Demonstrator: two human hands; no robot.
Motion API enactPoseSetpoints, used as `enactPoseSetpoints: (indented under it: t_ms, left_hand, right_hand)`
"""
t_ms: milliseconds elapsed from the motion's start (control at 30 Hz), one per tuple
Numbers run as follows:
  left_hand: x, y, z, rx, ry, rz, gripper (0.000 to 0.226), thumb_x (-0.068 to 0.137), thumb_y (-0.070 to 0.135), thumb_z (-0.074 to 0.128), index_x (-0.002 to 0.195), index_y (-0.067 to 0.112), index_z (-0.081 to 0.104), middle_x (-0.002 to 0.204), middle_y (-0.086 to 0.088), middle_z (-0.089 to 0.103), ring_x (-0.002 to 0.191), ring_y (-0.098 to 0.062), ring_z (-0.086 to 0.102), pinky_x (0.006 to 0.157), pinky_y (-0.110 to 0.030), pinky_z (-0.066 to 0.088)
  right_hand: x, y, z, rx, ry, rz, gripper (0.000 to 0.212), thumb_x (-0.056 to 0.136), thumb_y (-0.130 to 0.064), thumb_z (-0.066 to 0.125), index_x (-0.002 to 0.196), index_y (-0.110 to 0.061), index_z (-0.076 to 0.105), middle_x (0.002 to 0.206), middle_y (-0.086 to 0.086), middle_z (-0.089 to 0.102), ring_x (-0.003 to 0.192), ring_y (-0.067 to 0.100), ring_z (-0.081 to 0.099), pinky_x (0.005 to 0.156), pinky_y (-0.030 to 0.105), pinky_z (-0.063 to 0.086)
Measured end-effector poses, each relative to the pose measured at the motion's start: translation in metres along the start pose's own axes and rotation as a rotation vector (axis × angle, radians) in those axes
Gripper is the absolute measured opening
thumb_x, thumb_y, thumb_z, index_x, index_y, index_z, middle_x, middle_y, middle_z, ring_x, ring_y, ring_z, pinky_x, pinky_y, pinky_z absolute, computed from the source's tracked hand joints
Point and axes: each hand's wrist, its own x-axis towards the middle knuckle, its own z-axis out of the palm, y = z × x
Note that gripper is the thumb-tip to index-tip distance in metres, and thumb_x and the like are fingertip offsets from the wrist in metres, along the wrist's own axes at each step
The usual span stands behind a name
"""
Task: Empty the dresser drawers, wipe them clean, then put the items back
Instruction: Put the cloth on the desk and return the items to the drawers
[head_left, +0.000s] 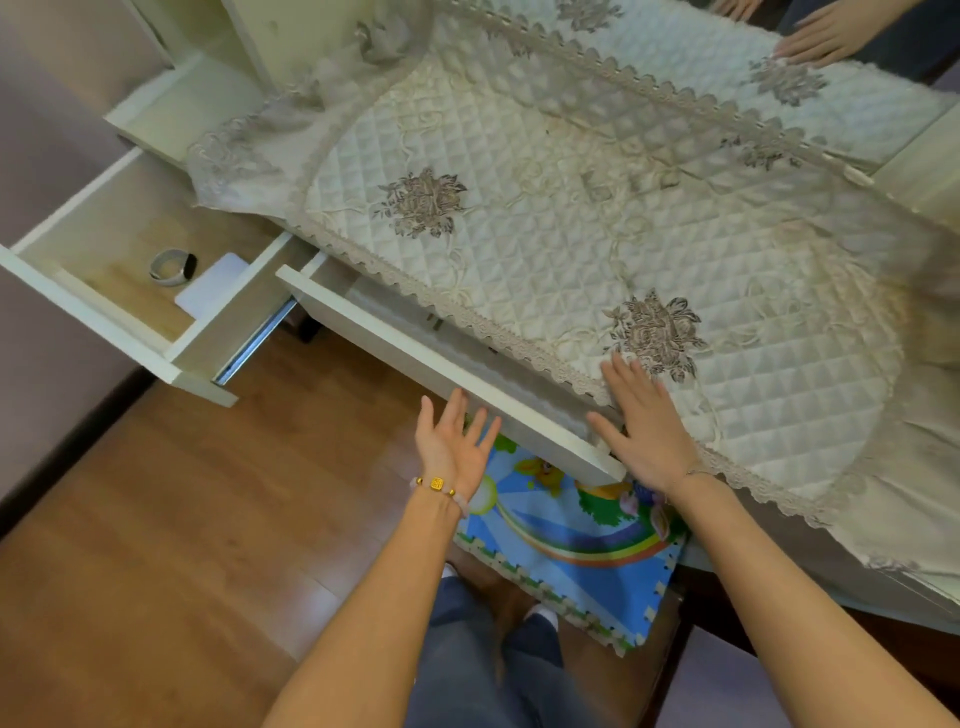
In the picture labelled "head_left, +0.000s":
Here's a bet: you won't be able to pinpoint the person's left hand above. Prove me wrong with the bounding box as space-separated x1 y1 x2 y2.
414 388 502 513

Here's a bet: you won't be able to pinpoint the long white drawer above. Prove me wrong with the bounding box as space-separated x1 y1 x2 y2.
276 251 628 489

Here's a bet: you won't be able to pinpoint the grey ring-shaped band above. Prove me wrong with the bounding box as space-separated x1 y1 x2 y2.
148 248 199 288

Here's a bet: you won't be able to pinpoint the white desk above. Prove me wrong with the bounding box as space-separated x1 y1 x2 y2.
105 0 960 639

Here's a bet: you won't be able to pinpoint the person's right forearm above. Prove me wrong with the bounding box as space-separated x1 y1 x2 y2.
666 472 960 728

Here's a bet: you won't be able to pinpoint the cream quilted lace tablecloth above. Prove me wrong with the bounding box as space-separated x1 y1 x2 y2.
187 0 960 595

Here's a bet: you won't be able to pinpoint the white drawer with wood bottom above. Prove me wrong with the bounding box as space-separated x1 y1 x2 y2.
0 146 318 410

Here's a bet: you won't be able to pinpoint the person's grey trousers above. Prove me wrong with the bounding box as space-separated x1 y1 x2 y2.
403 576 601 728

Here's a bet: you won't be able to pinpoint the colourful foam play mat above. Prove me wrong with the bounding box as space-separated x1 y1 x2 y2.
453 433 690 659

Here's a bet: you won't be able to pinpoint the mauve stool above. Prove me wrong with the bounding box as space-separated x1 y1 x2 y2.
655 625 796 728

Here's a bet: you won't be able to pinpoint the white paper card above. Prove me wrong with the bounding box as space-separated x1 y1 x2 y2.
174 252 251 322

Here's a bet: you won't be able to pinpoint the gold bead bracelet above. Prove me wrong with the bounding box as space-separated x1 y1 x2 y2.
409 474 471 519

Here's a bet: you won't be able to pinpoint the person's left forearm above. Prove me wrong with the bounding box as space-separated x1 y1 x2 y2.
262 486 470 728

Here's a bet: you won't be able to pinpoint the metal drawer slide rail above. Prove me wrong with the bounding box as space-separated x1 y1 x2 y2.
213 298 299 388

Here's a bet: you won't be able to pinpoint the person's right hand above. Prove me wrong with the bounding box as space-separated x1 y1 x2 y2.
586 352 703 499

